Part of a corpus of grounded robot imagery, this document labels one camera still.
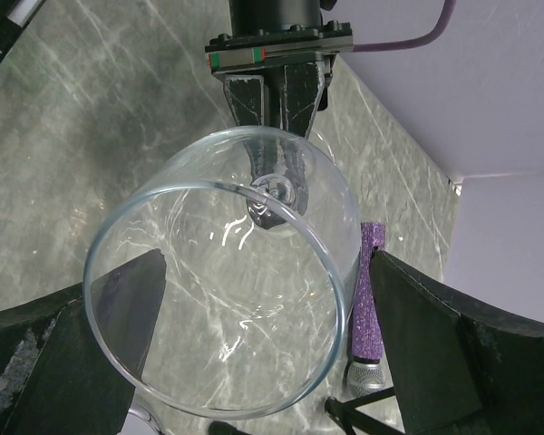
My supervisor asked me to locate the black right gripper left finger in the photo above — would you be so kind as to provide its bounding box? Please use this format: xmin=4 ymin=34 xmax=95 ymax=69
xmin=0 ymin=249 xmax=167 ymax=434

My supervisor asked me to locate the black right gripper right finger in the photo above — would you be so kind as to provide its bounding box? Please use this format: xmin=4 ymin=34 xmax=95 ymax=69
xmin=370 ymin=251 xmax=544 ymax=434

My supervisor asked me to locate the black music stand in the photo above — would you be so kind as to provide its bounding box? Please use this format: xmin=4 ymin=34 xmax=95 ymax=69
xmin=208 ymin=389 xmax=407 ymax=435

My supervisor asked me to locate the purple glitter microphone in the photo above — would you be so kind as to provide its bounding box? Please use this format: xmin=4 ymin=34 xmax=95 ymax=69
xmin=345 ymin=222 xmax=385 ymax=398

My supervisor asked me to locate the clear wine glass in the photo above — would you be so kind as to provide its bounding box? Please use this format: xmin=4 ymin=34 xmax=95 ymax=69
xmin=83 ymin=127 xmax=361 ymax=420
xmin=119 ymin=404 xmax=164 ymax=435

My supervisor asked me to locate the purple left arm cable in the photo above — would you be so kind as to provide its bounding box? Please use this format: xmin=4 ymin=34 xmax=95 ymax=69
xmin=351 ymin=0 xmax=458 ymax=52

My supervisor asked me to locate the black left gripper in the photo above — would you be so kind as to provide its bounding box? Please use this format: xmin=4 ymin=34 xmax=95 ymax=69
xmin=205 ymin=20 xmax=353 ymax=216

